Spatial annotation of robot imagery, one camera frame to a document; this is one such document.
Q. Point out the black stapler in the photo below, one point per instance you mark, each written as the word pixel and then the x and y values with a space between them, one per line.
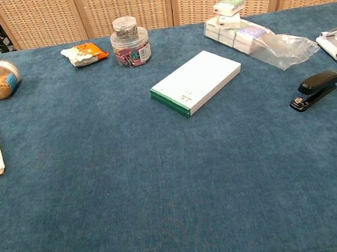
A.
pixel 318 83

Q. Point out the large clear jar binder clips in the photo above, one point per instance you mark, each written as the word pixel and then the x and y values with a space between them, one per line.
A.
pixel 130 51

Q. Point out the white notepad with green edge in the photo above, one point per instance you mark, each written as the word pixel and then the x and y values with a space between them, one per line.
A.
pixel 196 78

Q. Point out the blue table cloth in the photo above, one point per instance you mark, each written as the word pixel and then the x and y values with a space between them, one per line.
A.
pixel 132 183

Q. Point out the small clear jar paper clips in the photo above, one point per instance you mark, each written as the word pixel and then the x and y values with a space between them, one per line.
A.
pixel 125 26

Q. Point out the orange and white snack packet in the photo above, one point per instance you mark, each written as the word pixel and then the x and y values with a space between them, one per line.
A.
pixel 86 53

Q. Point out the wicker folding screen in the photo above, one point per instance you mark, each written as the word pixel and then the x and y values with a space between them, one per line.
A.
pixel 127 4

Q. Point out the clear plastic pack of boxes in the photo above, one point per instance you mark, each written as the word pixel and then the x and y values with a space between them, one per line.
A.
pixel 276 46

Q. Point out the green and white small box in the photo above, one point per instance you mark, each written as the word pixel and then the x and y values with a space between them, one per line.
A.
pixel 230 5

